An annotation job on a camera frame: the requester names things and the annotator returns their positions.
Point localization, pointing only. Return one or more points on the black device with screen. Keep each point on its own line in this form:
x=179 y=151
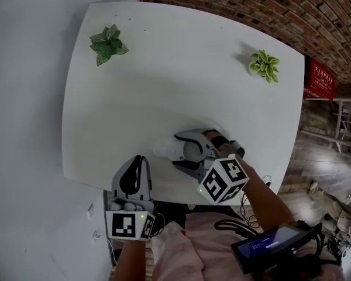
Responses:
x=269 y=247

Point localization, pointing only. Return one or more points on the yellow-green plant in white pot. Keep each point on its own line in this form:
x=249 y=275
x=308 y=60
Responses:
x=263 y=64

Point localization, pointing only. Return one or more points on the red box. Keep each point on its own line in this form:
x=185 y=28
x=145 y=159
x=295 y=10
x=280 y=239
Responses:
x=319 y=79

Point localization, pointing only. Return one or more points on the person's pink shirt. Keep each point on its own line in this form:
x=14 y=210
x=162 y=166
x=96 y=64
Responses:
x=193 y=253

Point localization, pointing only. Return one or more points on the person's right hand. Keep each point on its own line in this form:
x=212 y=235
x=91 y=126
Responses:
x=224 y=148

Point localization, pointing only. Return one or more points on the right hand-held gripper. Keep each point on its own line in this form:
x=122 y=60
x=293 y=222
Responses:
x=222 y=183

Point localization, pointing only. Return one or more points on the dark green veined plant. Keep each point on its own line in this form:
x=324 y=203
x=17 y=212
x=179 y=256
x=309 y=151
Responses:
x=108 y=44

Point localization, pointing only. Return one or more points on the person's left forearm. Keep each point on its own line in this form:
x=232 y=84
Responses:
x=128 y=259

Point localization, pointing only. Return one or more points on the white tape measure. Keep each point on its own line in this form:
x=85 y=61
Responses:
x=163 y=151

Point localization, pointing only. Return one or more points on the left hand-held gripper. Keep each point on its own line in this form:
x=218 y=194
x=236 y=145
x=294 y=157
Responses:
x=123 y=228

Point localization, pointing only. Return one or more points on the person's right forearm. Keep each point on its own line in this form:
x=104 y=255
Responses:
x=263 y=203

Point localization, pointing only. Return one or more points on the beige bag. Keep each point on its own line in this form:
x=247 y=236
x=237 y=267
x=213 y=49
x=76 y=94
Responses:
x=345 y=206

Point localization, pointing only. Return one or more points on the white metal rack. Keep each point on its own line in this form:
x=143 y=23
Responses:
x=343 y=121

